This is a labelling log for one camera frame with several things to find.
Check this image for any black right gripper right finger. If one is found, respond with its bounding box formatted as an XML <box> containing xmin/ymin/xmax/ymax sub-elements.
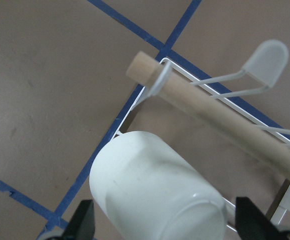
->
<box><xmin>235</xmin><ymin>197</ymin><xmax>280</xmax><ymax>240</ymax></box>

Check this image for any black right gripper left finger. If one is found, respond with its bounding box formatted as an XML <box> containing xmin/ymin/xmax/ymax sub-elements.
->
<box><xmin>61</xmin><ymin>199</ymin><xmax>96</xmax><ymax>240</ymax></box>

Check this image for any white ikea cup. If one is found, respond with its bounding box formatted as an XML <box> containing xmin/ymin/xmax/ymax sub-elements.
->
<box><xmin>89</xmin><ymin>131</ymin><xmax>227</xmax><ymax>240</ymax></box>

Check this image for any white wire cup rack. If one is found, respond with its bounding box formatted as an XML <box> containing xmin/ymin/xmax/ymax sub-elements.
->
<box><xmin>126</xmin><ymin>39</ymin><xmax>290</xmax><ymax>224</ymax></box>

